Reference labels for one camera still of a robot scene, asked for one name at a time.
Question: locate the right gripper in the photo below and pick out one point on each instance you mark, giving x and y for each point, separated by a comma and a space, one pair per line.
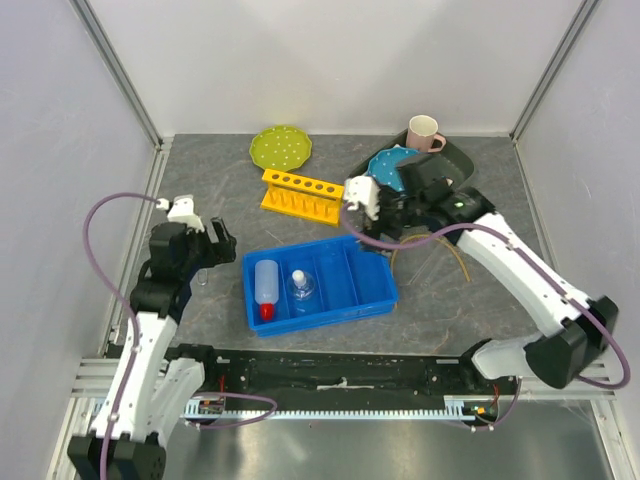
387, 194

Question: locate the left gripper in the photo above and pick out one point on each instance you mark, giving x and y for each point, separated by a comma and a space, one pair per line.
218, 252

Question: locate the metal crucible tongs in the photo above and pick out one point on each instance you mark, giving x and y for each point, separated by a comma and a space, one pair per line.
202, 277

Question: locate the glass flask white stopper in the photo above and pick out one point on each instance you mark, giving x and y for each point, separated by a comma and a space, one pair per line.
302, 290

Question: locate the wash bottle red cap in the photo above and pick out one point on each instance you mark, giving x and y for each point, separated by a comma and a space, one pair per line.
266, 293

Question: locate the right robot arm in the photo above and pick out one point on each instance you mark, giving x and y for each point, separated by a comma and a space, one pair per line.
573, 330

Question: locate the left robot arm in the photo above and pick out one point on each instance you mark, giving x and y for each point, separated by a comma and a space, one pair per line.
148, 394

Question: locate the blue plastic organizer tray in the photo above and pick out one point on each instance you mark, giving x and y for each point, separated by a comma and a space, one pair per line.
350, 285

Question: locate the yellow test tube rack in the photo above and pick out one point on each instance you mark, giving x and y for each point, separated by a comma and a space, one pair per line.
302, 197

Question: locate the yellow rubber tube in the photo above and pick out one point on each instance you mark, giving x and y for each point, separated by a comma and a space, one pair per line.
414, 238

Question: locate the blue dotted plate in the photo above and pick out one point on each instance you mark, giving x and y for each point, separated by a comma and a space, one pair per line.
382, 167

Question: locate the green dotted plate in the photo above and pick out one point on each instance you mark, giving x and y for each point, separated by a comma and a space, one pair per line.
281, 147

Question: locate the dark green tray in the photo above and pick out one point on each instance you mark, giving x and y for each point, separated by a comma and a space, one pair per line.
462, 157

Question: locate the pink mug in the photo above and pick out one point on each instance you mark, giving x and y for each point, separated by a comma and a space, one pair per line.
423, 135

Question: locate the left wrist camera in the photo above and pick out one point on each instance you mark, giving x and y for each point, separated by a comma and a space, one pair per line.
181, 210

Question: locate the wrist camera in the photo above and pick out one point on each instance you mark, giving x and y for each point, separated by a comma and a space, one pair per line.
362, 192
181, 210

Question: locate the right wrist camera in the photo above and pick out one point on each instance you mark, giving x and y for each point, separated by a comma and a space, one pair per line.
362, 192

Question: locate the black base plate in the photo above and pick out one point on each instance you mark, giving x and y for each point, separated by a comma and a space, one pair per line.
263, 372

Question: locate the cable duct rail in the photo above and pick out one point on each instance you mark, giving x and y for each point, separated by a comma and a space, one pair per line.
453, 410

